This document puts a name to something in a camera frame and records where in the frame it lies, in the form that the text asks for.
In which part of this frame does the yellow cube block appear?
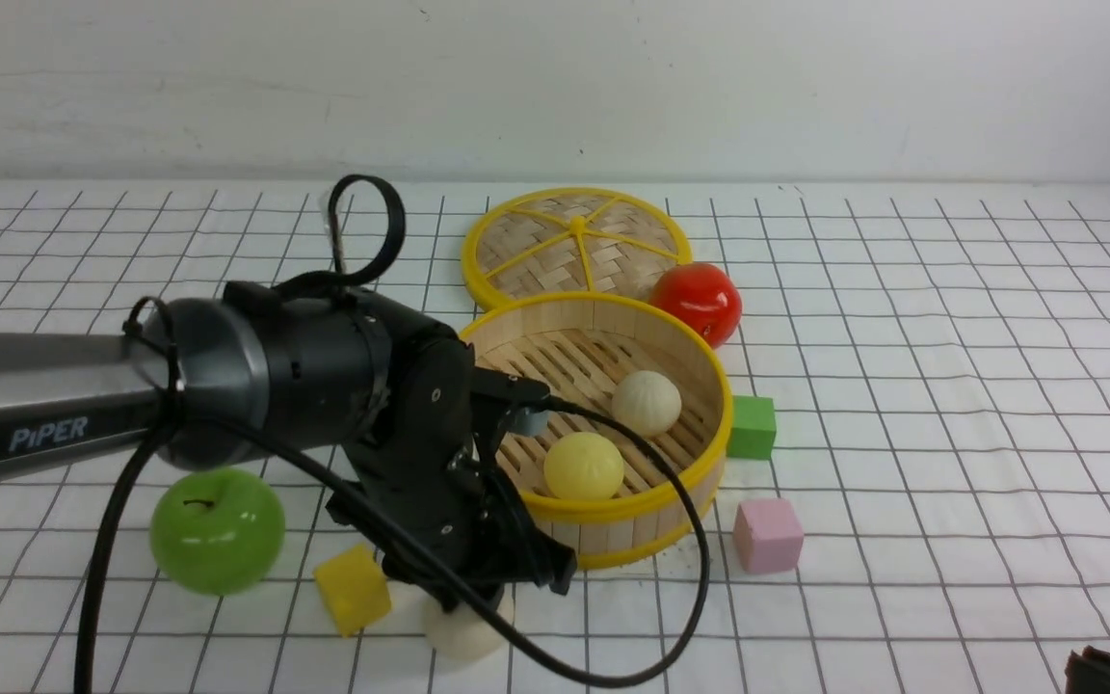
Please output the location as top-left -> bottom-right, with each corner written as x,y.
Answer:
313,544 -> 392,638

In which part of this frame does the green cube block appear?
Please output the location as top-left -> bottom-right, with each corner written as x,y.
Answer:
727,394 -> 777,462

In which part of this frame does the bamboo steamer basket yellow rim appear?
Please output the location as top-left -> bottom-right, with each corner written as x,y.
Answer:
460,293 -> 734,571

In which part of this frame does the pink cube block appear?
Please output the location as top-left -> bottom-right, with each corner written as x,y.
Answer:
731,497 -> 805,574

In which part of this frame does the white steamed bun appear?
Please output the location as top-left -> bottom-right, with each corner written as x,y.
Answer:
611,370 -> 683,437
422,597 -> 508,663

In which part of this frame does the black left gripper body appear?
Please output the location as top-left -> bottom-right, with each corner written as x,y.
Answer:
347,336 -> 577,605

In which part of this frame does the bamboo steamer lid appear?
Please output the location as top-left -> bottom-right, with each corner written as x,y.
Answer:
460,187 -> 693,311

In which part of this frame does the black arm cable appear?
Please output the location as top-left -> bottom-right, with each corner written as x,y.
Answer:
73,173 -> 712,694

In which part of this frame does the red tomato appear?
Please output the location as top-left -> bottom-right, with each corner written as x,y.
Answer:
648,262 -> 743,350

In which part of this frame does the yellow steamed bun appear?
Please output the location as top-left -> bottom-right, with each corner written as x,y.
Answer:
542,432 -> 625,501

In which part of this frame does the green apple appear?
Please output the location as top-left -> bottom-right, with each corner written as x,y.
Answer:
149,467 -> 286,597

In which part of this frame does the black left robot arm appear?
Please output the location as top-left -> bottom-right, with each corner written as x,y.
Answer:
0,282 -> 577,610

